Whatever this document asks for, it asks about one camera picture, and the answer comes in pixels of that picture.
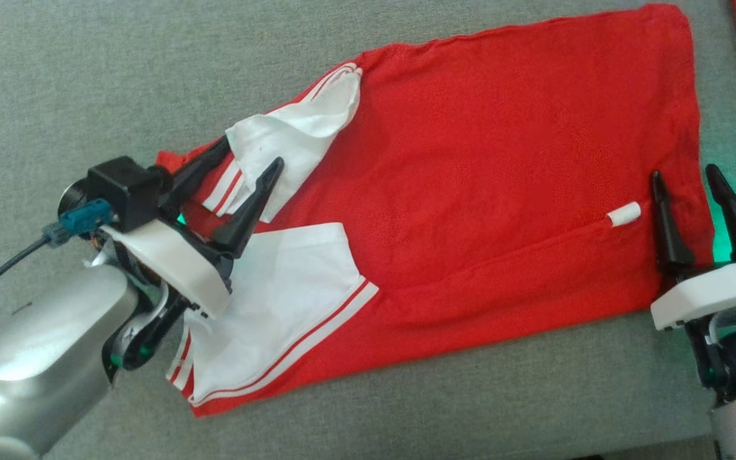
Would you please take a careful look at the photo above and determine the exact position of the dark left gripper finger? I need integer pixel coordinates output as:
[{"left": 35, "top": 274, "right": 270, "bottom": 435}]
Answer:
[
  {"left": 210, "top": 158, "right": 285, "bottom": 259},
  {"left": 159, "top": 135, "right": 232, "bottom": 215}
]

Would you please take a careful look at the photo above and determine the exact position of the black cable teal plug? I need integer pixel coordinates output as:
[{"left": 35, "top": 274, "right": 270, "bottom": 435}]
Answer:
[{"left": 0, "top": 198, "right": 114, "bottom": 305}]

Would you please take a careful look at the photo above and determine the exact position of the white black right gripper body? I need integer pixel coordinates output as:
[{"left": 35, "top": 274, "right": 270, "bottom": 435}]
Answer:
[{"left": 650, "top": 261, "right": 736, "bottom": 387}]

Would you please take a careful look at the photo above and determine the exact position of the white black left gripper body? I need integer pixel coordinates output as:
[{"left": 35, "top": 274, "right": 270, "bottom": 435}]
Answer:
[{"left": 101, "top": 215, "right": 236, "bottom": 319}]

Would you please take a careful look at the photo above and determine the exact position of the large grey sofa seat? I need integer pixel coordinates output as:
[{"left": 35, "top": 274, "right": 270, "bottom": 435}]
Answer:
[{"left": 0, "top": 0, "right": 736, "bottom": 460}]

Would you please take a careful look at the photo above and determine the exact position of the red white jersey black print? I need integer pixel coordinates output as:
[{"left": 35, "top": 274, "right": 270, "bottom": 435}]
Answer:
[{"left": 154, "top": 3, "right": 715, "bottom": 419}]

